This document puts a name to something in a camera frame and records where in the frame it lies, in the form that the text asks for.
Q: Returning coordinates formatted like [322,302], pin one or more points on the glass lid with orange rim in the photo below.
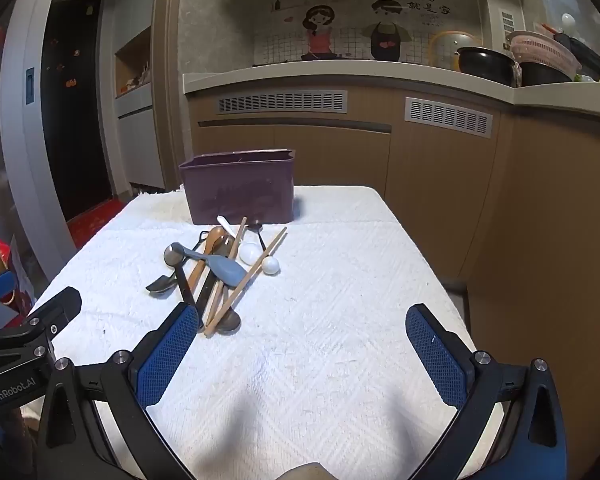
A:
[450,42]

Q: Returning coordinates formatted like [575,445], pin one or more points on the purple plastic utensil bin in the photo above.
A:
[240,190]

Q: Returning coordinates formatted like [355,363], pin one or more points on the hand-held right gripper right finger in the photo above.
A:
[440,360]

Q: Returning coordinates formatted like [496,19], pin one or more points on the white round bulb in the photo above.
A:
[568,23]

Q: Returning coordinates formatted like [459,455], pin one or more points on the red floor mat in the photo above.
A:
[97,220]

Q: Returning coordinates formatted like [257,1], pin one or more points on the white slotted wall panel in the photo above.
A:
[507,22]

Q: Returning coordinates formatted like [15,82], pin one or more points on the pink strainer basket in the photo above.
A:
[542,47]

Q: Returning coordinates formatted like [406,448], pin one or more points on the white kitchen countertop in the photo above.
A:
[330,72]

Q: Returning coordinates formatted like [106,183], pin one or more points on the white door frame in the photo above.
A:
[25,185]

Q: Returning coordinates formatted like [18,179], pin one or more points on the white textured table cloth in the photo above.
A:
[305,360]

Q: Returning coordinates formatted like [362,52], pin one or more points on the cartoon wall sticker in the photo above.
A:
[320,25]

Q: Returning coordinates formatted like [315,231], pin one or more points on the wooden chopstick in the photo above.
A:
[260,267]
[232,255]

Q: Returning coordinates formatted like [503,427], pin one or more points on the white shelf cabinet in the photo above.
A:
[137,135]

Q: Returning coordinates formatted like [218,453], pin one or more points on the blue-grey plastic spoon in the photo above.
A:
[227,270]

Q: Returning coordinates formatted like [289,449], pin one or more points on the short white vent grille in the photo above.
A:
[447,116]

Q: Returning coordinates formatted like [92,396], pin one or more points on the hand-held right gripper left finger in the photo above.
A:
[165,355]

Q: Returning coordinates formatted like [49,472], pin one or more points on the light wooden spoon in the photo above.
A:
[218,237]

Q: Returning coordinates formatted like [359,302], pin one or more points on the long white vent grille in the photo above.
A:
[280,102]

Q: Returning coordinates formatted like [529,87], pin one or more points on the all-white spoon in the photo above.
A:
[250,253]

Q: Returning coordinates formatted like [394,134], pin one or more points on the steel shovel-shaped spoon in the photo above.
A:
[160,285]

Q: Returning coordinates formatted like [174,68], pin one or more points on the black cooking pot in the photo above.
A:
[485,65]
[542,76]

